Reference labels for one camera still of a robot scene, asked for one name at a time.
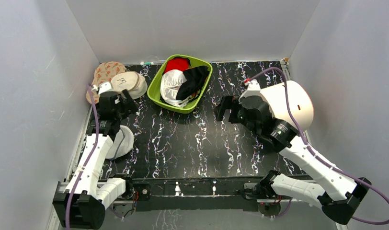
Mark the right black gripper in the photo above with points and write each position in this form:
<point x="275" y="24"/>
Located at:
<point x="231" y="110"/>

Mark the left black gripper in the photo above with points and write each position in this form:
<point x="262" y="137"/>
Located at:
<point x="130" y="108"/>

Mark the white mesh laundry bag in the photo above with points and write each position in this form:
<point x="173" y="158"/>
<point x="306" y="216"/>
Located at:
<point x="123" y="143"/>

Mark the black bra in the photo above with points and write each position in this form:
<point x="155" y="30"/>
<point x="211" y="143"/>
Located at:
<point x="195" y="79"/>

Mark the white bra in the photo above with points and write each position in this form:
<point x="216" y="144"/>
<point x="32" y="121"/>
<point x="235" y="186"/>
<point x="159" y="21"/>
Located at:
<point x="171" y="83"/>

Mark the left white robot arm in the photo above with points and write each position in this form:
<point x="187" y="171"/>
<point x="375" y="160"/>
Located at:
<point x="83" y="203"/>

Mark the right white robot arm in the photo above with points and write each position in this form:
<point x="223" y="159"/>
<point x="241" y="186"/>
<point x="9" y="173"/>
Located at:
<point x="279" y="124"/>

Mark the cream round laundry bag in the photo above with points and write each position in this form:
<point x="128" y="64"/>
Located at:
<point x="131" y="81"/>

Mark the floral beige laundry bag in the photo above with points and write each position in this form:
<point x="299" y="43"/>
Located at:
<point x="106" y="71"/>

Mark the red bra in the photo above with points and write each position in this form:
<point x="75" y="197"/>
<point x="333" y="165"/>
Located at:
<point x="177" y="63"/>

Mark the green plastic tray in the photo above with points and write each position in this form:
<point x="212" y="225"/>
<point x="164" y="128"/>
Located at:
<point x="153" y="91"/>

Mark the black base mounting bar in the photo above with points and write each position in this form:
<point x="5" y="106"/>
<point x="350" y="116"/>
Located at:
<point x="206" y="193"/>

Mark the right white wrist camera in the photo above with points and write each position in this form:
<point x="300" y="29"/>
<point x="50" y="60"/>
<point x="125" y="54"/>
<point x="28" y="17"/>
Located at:
<point x="252" y="89"/>

